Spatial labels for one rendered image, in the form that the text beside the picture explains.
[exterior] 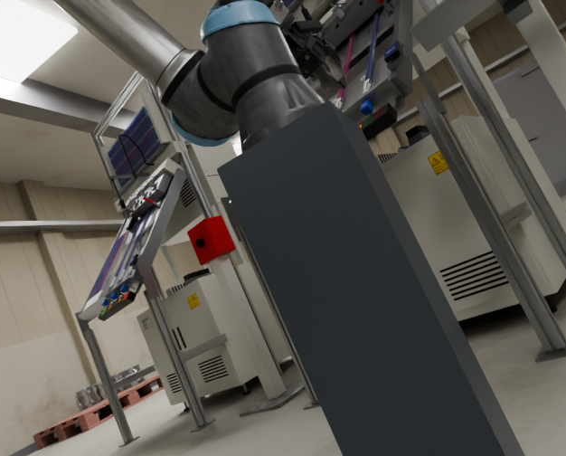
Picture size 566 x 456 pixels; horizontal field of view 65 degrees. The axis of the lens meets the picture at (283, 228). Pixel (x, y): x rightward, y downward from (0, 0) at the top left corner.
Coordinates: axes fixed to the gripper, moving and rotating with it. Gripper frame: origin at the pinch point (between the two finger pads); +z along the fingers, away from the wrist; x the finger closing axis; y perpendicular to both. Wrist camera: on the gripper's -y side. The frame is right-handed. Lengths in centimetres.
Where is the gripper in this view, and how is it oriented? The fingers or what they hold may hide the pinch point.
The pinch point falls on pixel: (342, 82)
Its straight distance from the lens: 114.7
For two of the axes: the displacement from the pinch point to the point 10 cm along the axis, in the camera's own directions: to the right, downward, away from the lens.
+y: -1.9, 7.3, -6.5
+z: 7.3, 5.5, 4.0
